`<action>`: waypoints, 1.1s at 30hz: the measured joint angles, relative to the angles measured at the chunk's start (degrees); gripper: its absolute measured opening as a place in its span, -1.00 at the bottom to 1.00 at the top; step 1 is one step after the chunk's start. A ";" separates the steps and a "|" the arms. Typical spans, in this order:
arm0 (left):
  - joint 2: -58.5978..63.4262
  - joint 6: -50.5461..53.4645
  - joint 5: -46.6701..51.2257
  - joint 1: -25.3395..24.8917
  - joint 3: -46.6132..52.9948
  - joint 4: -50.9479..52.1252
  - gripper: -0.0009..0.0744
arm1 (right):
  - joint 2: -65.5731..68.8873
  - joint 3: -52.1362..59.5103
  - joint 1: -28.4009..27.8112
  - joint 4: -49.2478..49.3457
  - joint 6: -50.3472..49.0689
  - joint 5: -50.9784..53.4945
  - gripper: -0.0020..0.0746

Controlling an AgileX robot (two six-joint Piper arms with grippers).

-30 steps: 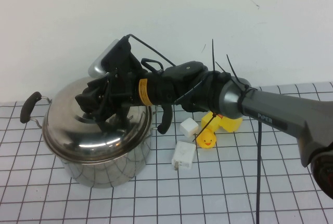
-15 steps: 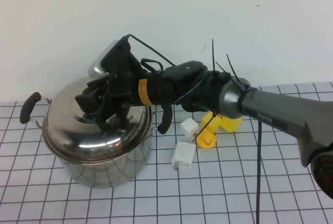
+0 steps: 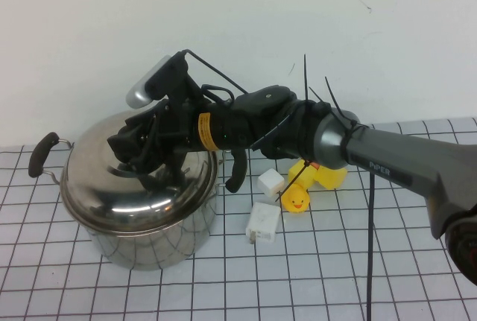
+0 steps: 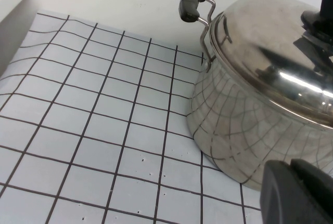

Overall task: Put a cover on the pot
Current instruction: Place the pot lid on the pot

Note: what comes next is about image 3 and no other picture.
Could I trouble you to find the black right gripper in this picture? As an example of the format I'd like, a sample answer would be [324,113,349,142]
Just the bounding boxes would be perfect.
[107,99,227,188]

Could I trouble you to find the steel lid black knob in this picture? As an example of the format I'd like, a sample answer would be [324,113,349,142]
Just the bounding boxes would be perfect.
[60,109,221,233]

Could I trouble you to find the white foam cube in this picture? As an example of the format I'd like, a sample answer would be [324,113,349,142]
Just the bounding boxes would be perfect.
[257,167,286,199]

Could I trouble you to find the white plug charger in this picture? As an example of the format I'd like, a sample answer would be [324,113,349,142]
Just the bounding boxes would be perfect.
[244,201,282,246]

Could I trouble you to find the black zip tie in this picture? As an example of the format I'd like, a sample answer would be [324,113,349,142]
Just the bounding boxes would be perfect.
[302,54,315,113]
[274,159,312,204]
[323,76,370,150]

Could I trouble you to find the yellow foam cube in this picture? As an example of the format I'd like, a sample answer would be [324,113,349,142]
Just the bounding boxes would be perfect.
[287,159,318,191]
[315,165,349,191]

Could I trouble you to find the yellow rubber duck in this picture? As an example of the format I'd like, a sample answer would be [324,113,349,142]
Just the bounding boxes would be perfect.
[279,182,312,214]

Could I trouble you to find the white grid tablecloth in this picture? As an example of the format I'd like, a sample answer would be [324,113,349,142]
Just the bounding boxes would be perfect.
[0,116,477,321]

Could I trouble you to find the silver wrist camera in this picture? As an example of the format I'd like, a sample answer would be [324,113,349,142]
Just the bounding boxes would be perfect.
[126,52,189,108]

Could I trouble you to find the stainless steel pot black handles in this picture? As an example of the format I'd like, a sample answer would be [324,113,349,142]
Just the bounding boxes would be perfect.
[28,131,249,272]

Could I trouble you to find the thin black camera cable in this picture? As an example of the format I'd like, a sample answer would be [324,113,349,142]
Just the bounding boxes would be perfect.
[178,48,249,108]

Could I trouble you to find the black hanging cable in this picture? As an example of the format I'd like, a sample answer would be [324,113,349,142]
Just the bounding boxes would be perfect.
[366,169,376,321]

